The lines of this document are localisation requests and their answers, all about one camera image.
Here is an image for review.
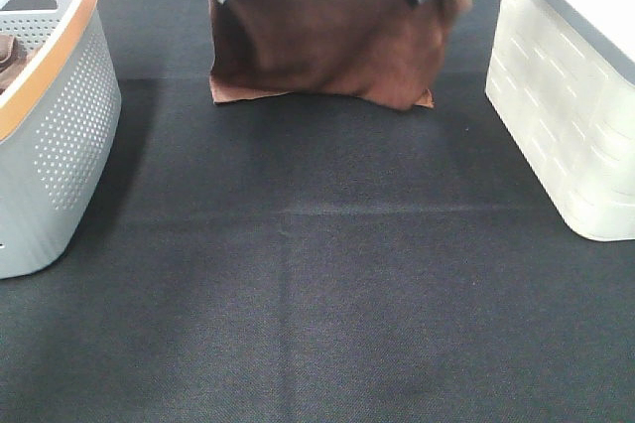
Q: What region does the brown towel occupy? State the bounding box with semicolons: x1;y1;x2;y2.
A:
209;0;472;111
0;34;30;93

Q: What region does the brown towel in basket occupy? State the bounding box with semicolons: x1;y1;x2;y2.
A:
0;34;30;93

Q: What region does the white plastic storage box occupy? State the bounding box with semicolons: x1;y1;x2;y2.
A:
485;0;634;241

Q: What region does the grey basket with orange rim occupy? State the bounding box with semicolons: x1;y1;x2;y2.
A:
1;0;121;278

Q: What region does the black table cloth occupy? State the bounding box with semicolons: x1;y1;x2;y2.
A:
1;0;634;422

